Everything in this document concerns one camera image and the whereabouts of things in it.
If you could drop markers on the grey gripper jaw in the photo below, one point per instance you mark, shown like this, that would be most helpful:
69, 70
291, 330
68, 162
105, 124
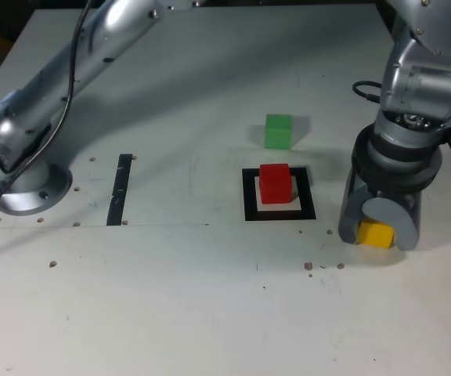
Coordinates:
394, 213
348, 211

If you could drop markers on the yellow cube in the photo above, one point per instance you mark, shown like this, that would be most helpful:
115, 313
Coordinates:
374, 234

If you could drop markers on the red cube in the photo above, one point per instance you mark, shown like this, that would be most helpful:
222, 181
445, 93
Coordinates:
274, 184

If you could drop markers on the green cube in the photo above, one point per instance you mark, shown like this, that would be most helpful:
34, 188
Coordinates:
277, 132

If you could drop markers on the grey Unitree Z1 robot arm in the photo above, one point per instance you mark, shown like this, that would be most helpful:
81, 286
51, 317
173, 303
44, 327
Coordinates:
33, 105

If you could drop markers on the black tape square outline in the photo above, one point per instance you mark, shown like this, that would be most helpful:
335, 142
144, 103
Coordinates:
249, 211

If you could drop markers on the black tape strip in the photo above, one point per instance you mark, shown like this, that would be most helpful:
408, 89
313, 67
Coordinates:
117, 188

